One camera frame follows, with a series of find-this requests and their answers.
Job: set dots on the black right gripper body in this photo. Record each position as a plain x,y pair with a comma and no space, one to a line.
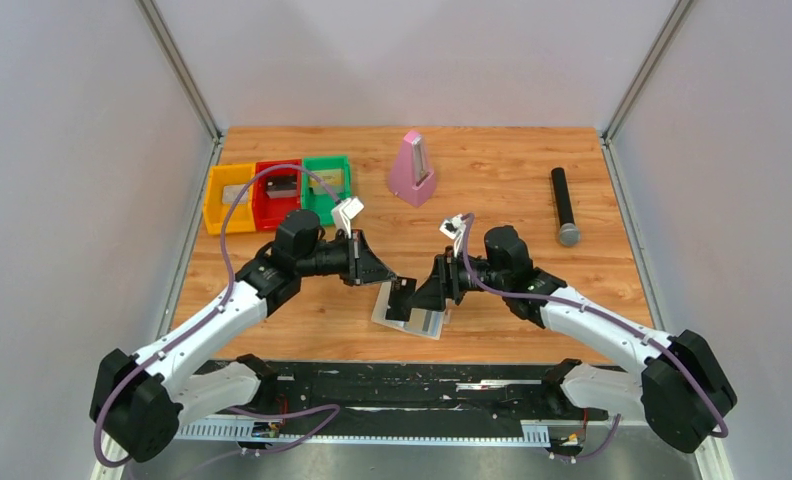
490,277

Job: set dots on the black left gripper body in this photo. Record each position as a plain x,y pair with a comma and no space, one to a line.
328,259

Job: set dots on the black credit card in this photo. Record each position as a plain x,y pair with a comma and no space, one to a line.
399,301

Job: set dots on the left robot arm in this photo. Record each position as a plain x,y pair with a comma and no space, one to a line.
204,338

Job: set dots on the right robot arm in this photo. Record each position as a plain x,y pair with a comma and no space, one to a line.
634,344

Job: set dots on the black card stack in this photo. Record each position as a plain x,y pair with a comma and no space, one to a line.
281,187

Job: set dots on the gold card stack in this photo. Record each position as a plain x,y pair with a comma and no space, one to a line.
333,178

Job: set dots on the silver card stack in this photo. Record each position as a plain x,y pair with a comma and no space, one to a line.
233,192

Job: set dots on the red plastic bin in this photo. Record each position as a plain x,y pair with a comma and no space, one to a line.
269,213

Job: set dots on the black silver microphone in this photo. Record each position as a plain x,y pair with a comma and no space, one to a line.
569,234

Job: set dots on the green plastic bin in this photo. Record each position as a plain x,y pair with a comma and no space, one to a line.
322,204

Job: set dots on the pink metronome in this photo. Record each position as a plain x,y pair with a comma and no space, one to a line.
412,177

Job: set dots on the yellow plastic bin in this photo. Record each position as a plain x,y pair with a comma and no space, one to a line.
224,185

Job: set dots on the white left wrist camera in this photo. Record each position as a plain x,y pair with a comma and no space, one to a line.
344,212

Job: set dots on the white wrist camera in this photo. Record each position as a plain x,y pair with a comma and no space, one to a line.
344,212
455,228

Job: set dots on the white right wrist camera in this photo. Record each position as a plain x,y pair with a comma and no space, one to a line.
455,228

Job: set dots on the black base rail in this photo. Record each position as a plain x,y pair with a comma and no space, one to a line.
420,400

